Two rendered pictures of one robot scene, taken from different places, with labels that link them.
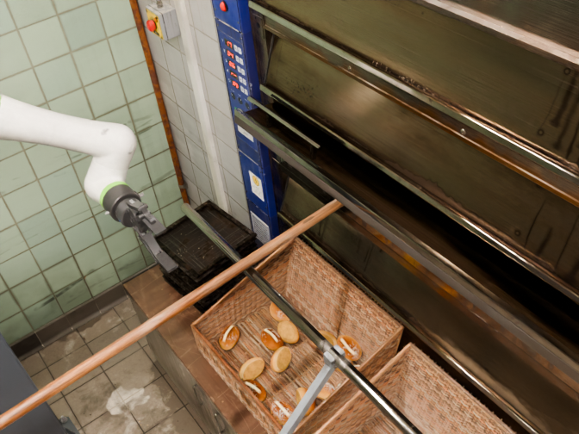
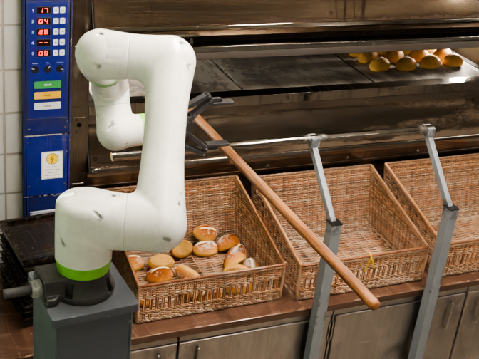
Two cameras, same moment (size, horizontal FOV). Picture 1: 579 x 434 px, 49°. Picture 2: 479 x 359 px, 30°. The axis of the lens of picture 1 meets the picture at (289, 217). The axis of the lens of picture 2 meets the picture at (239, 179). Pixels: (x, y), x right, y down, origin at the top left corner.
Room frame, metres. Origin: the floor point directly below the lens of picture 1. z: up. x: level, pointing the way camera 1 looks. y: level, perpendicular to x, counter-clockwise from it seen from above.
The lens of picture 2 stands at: (0.79, 2.78, 2.41)
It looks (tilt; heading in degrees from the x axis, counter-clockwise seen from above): 27 degrees down; 277
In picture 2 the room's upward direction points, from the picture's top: 7 degrees clockwise
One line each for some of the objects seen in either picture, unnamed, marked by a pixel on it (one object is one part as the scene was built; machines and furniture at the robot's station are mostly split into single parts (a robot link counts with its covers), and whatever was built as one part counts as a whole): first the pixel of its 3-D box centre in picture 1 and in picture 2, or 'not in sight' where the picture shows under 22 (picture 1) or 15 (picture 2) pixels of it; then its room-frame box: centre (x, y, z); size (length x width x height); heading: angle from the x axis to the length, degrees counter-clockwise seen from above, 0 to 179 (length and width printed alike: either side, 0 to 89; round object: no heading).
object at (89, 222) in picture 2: not in sight; (90, 231); (1.32, 1.09, 1.36); 0.16 x 0.13 x 0.19; 12
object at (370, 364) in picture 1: (293, 338); (189, 243); (1.27, 0.03, 0.72); 0.56 x 0.49 x 0.28; 33
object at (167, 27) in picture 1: (163, 21); not in sight; (2.16, 0.36, 1.46); 0.10 x 0.07 x 0.10; 33
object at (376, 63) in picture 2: not in sight; (385, 41); (0.67, -1.17, 1.21); 0.61 x 0.48 x 0.06; 123
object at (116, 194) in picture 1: (124, 203); not in sight; (1.34, 0.45, 1.34); 0.12 x 0.06 x 0.09; 124
